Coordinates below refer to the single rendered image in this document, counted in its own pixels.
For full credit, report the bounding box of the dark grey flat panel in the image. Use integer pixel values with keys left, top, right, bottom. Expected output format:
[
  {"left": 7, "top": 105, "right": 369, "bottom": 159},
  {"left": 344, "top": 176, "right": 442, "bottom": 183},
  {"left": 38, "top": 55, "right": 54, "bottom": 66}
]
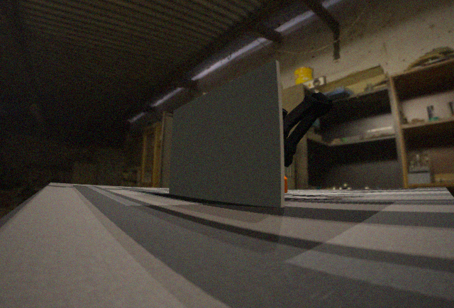
[{"left": 169, "top": 60, "right": 285, "bottom": 208}]

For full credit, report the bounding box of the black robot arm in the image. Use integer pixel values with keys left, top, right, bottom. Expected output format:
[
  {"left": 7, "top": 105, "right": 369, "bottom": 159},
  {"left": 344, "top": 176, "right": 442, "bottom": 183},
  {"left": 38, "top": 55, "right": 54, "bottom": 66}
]
[{"left": 282, "top": 92, "right": 333, "bottom": 167}]

